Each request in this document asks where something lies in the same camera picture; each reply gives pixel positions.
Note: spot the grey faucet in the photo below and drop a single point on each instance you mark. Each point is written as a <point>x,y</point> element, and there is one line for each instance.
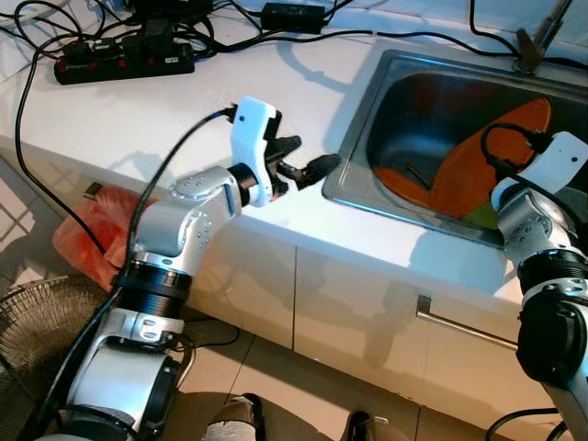
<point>528,50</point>

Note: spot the black power adapter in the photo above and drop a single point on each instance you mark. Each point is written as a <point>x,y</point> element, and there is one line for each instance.
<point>294,16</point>

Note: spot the orange square bowl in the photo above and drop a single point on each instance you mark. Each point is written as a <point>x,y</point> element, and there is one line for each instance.
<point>459,184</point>

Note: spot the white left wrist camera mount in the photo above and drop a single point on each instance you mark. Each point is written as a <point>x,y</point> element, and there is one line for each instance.
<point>253,129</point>

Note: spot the green plate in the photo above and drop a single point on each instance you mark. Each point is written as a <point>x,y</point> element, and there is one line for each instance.
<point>482,218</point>

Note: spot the stainless steel sink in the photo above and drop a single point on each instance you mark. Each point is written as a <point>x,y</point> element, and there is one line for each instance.
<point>404,115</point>

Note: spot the black floor fan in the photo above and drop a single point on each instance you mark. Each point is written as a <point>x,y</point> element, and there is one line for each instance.
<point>37,323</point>

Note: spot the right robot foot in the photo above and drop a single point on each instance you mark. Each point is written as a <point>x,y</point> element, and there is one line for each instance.
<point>370,428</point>

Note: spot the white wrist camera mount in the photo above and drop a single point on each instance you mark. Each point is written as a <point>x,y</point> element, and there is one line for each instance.
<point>253,129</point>
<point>551,165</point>

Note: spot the black power strip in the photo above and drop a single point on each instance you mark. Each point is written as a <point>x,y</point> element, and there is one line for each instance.
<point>119,66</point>

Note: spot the black plug block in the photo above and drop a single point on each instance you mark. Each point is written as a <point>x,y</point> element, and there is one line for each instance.
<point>156,35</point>

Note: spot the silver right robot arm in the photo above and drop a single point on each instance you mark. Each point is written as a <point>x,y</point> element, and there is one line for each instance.
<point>542,285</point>

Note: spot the white kitchen cabinet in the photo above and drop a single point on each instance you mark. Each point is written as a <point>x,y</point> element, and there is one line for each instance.
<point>349,294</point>

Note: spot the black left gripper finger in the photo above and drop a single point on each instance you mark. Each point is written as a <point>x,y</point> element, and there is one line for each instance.
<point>317,169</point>
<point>287,148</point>

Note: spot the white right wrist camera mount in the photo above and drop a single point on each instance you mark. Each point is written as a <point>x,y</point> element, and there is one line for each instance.
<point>551,165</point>

